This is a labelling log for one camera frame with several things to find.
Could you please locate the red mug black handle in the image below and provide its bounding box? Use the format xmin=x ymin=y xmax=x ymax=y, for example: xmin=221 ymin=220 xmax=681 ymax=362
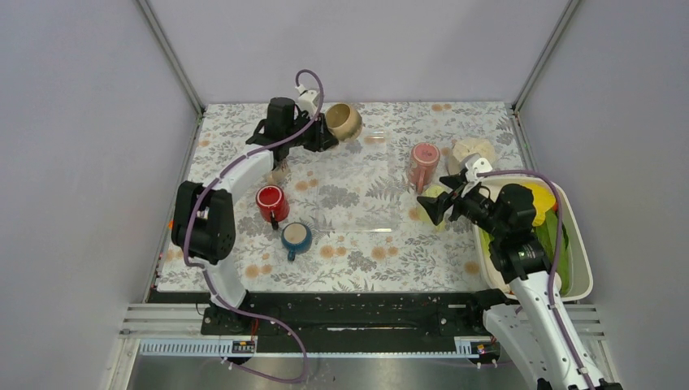
xmin=255 ymin=185 xmax=290 ymax=230

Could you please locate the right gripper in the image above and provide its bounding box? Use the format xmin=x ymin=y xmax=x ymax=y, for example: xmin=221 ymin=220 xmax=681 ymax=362
xmin=415 ymin=171 xmax=506 ymax=237

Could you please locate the tall cream illustrated mug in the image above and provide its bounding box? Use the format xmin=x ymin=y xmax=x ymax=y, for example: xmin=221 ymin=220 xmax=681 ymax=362
xmin=266 ymin=160 xmax=290 ymax=185

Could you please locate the purple cable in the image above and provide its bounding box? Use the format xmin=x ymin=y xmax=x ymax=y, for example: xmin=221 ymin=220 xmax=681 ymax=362
xmin=476 ymin=169 xmax=596 ymax=390
xmin=182 ymin=69 xmax=325 ymax=385

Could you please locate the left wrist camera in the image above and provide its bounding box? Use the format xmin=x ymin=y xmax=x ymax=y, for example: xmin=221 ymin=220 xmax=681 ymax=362
xmin=296 ymin=84 xmax=321 ymax=117

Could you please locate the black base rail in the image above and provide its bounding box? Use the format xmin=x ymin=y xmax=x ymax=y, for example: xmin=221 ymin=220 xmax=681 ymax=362
xmin=149 ymin=292 xmax=500 ymax=355

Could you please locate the floral tablecloth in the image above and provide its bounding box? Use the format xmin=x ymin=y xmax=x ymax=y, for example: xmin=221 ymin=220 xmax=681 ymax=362
xmin=157 ymin=102 xmax=531 ymax=294

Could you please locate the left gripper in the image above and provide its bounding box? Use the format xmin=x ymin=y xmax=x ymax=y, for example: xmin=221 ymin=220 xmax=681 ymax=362
xmin=284 ymin=110 xmax=338 ymax=152

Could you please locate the blue ribbed mug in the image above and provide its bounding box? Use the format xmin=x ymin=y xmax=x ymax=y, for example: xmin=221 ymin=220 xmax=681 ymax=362
xmin=281 ymin=222 xmax=313 ymax=262

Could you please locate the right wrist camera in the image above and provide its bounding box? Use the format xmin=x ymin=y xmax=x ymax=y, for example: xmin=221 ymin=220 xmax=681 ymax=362
xmin=464 ymin=154 xmax=493 ymax=183

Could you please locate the pink ghost mug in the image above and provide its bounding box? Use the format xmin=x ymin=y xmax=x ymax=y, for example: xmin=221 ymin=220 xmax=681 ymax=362
xmin=407 ymin=142 xmax=441 ymax=194

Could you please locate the clear plastic tray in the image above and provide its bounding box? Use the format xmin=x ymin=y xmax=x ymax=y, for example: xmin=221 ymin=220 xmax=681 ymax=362
xmin=315 ymin=130 xmax=405 ymax=232

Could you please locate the white plastic basket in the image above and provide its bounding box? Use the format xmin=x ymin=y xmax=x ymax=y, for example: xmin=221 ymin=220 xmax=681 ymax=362
xmin=473 ymin=175 xmax=593 ymax=302

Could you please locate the light green mug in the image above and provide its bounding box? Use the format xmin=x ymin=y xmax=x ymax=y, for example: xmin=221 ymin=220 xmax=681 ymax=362
xmin=416 ymin=184 xmax=446 ymax=232

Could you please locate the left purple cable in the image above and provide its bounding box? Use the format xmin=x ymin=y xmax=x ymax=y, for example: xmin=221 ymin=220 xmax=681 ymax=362
xmin=182 ymin=69 xmax=325 ymax=385

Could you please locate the toy yellow vegetable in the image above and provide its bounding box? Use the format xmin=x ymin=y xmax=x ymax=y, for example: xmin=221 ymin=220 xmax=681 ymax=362
xmin=522 ymin=183 xmax=557 ymax=227

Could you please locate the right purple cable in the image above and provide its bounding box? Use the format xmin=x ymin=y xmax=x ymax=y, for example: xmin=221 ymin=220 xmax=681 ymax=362
xmin=476 ymin=169 xmax=596 ymax=390

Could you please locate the toy green bok choy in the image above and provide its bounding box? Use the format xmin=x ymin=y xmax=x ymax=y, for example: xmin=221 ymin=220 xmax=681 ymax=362
xmin=480 ymin=210 xmax=572 ymax=294

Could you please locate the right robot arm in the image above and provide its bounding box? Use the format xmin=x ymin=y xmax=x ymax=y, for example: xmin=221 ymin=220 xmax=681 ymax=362
xmin=417 ymin=173 xmax=622 ymax=389

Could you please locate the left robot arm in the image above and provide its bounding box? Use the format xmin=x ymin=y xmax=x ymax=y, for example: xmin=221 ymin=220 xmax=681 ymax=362
xmin=171 ymin=97 xmax=338 ymax=334

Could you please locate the beige round mug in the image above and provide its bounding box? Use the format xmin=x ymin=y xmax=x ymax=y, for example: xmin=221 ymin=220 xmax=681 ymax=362
xmin=325 ymin=103 xmax=363 ymax=141

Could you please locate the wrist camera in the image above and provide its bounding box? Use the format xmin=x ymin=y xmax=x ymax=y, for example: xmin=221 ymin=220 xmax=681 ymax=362
xmin=296 ymin=84 xmax=321 ymax=117
xmin=464 ymin=154 xmax=493 ymax=183

